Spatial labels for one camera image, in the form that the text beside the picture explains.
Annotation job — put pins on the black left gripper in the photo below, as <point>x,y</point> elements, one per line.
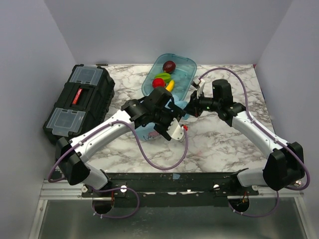
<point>177,113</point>

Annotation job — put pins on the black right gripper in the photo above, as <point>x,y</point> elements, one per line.
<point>193,107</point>

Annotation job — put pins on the yellow fake banana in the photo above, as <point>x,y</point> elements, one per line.
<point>170,86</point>

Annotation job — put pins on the light blue plastic bag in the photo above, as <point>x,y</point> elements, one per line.
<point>148,133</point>

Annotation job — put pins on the red fake apple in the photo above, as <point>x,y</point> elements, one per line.
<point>158,82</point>

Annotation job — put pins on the teal transparent plastic tray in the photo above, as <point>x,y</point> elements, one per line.
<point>182,76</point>

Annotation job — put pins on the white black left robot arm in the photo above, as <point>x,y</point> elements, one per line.
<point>158,107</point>

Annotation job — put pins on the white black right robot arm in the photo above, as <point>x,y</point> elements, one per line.
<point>284,159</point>

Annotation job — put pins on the green fake starfruit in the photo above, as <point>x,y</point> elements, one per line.
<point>165,76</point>

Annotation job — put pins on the dark red fake fruit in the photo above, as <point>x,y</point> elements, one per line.
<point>169,67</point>

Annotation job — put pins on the black plastic toolbox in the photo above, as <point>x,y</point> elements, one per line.
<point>82,104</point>

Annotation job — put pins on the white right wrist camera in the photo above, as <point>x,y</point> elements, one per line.
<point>199,85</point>

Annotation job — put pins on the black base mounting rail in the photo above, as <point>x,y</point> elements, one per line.
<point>173,190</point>

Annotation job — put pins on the aluminium extrusion rail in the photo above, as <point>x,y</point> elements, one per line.
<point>60,191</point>

